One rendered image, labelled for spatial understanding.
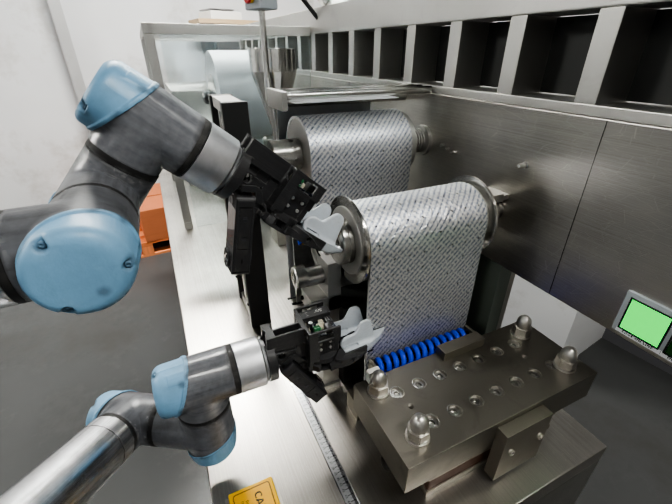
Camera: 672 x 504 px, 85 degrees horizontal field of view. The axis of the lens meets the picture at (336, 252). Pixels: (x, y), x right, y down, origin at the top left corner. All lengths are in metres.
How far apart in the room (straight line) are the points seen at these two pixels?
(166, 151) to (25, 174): 3.70
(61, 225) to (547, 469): 0.77
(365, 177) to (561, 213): 0.37
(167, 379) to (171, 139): 0.31
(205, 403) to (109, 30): 3.65
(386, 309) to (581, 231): 0.33
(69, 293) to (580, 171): 0.66
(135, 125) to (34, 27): 3.57
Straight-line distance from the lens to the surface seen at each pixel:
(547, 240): 0.74
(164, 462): 1.93
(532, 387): 0.73
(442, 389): 0.68
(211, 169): 0.44
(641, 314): 0.69
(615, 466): 2.13
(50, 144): 4.05
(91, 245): 0.31
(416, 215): 0.61
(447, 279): 0.70
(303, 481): 0.72
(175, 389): 0.56
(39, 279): 0.33
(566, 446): 0.86
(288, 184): 0.47
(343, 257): 0.58
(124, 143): 0.44
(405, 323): 0.70
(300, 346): 0.59
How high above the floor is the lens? 1.53
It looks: 29 degrees down
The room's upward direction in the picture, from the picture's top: straight up
